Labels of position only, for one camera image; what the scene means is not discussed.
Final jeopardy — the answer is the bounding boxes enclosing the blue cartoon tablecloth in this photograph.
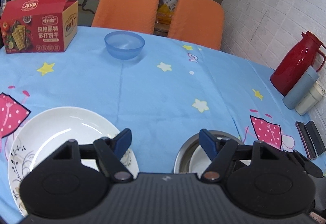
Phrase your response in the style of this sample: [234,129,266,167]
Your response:
[1,27,316,223]

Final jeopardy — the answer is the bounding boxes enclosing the cream white cup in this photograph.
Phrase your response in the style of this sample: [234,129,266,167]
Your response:
[294,82,325,116]

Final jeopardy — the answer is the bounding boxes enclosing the orange chair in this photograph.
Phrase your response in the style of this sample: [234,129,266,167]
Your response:
[167,0,224,50]
[92,0,159,35]

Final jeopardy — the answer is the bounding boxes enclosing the stainless steel bowl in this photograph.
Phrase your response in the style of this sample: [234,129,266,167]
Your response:
[173,129,251,174]

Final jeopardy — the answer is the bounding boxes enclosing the white ribbed bowl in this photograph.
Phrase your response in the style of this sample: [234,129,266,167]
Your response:
[189,146,251,174]

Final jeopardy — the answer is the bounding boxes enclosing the blue translucent plastic bowl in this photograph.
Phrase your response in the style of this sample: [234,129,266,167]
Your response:
[105,31,145,60]

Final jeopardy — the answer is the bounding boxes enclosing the left orange chair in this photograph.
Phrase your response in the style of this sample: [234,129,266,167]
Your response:
[92,0,159,35]

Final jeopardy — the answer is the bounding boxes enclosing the red thermos jug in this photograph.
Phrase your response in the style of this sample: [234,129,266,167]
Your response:
[270,31,325,96]

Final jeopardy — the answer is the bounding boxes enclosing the red cracker cardboard box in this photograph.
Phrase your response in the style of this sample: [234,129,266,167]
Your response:
[1,0,78,54]

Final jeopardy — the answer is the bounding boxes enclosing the white floral plate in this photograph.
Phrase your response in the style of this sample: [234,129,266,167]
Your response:
[8,107,139,223]

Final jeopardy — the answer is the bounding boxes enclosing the black phone with pink case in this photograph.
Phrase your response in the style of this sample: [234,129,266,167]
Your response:
[295,121,317,160]

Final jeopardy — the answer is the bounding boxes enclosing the grey-blue tumbler bottle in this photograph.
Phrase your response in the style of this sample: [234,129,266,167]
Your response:
[283,66,319,110]

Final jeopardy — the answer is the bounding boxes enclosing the right orange chair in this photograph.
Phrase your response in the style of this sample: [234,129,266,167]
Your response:
[167,0,224,50]

